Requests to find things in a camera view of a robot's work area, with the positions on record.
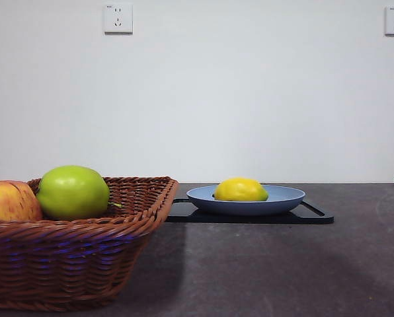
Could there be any yellow lemon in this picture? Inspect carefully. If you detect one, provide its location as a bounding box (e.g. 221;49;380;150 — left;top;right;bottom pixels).
214;177;270;202

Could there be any blue round plate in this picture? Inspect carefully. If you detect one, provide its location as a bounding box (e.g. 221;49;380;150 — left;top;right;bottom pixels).
186;184;306;217

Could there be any brown wicker basket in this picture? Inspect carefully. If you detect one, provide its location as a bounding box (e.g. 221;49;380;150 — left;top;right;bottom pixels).
0;176;180;312

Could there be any green apple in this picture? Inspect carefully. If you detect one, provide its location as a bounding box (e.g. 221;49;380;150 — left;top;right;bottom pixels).
36;165;123;221

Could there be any black flat tray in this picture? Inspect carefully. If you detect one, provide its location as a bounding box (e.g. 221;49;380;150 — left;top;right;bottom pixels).
165;197;335;225

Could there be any red yellow apple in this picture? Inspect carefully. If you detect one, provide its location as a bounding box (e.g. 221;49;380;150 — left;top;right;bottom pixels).
0;180;44;223

